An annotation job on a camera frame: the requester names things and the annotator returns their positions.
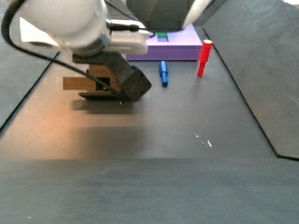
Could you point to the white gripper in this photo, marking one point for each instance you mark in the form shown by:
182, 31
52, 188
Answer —
126, 42

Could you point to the brown T-shaped block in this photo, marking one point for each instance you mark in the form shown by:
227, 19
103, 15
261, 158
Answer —
83, 83

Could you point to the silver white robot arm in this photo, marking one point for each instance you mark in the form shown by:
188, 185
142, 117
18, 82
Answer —
80, 26

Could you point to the green U-shaped block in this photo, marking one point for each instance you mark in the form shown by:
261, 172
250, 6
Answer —
162, 36

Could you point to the blue cylindrical peg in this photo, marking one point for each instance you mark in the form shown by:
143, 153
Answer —
163, 72

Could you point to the purple square base block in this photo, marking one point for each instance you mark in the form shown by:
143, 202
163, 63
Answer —
179, 45

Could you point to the red cylindrical peg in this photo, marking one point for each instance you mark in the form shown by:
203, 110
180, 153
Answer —
204, 55

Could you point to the black angle bracket fixture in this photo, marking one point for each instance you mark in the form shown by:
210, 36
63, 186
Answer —
106, 97

